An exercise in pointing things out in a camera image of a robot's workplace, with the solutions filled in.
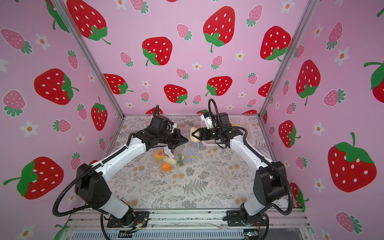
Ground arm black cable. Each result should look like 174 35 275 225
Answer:
52 104 160 240
207 98 294 240

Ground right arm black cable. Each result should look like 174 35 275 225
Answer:
207 98 294 240

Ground aluminium left corner post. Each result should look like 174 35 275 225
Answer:
53 0 125 119

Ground aluminium front rail frame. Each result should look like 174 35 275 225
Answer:
58 209 316 240

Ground beige pear shaped fruit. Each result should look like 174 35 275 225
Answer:
190 127 200 143

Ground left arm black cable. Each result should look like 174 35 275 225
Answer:
52 104 160 240

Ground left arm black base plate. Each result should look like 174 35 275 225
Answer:
107 211 150 229

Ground aluminium corner post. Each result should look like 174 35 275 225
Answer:
53 0 125 119
259 0 320 120

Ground white radish with leaves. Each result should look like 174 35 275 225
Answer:
163 154 184 167

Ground yellow red peach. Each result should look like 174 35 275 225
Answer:
154 150 164 160

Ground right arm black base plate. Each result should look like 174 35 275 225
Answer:
223 210 269 227

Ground aluminium right corner post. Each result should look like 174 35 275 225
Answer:
259 0 320 120

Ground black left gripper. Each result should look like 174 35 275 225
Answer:
158 128 189 149

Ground white plastic mesh basket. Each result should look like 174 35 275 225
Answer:
201 115 256 148

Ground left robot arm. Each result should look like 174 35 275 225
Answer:
75 129 189 222

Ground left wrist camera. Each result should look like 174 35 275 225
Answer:
149 115 177 134

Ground clear zip bag blue zipper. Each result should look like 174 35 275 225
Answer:
152 133 201 173

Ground orange tangerine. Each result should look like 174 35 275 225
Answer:
161 162 171 172

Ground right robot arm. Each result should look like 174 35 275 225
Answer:
191 126 294 219

